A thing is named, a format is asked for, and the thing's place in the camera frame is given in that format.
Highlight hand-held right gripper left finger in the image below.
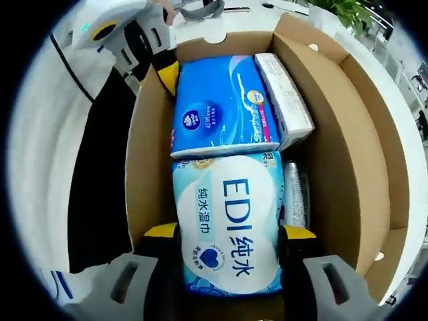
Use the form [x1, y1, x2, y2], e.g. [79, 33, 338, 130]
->
[76, 223, 183, 321]

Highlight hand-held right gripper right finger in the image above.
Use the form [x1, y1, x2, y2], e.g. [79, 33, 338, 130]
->
[280, 224, 379, 321]

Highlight blue tissue pack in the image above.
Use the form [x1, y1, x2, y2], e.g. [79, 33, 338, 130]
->
[169, 55, 282, 160]

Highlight silver spray bottle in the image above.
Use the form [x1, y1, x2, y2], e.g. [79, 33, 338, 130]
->
[282, 160, 312, 230]

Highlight light blue wet wipes pack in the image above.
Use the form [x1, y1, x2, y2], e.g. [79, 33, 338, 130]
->
[172, 152, 287, 297]

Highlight brown cardboard shoe box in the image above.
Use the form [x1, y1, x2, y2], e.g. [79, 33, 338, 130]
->
[124, 12, 411, 304]

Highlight white medicine box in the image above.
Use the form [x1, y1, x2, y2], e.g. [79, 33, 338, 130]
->
[253, 52, 316, 152]

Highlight person's left hand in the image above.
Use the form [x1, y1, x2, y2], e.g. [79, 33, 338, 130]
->
[159, 0, 177, 25]

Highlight grey curved stand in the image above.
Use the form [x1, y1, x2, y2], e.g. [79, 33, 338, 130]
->
[179, 0, 225, 20]

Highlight green potted plant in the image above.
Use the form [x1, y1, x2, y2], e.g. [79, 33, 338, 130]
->
[307, 0, 375, 34]

